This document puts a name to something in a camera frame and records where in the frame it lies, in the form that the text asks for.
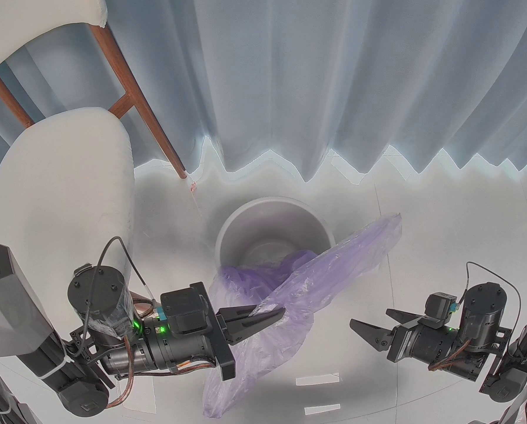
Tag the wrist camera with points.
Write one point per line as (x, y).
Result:
(440, 307)
(184, 307)

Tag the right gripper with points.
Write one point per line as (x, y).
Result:
(427, 345)

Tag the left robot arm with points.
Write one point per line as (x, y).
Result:
(20, 316)

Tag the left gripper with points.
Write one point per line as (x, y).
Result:
(179, 347)

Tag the white trash bin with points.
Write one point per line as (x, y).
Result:
(268, 223)

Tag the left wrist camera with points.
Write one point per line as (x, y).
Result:
(184, 307)

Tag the purple plastic bag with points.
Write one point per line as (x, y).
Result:
(316, 276)

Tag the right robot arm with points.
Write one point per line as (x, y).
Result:
(484, 312)

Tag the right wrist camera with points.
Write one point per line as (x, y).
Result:
(440, 307)

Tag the white cushioned wooden chair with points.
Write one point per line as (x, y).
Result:
(60, 183)

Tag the pale blue curtain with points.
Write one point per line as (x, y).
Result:
(290, 60)

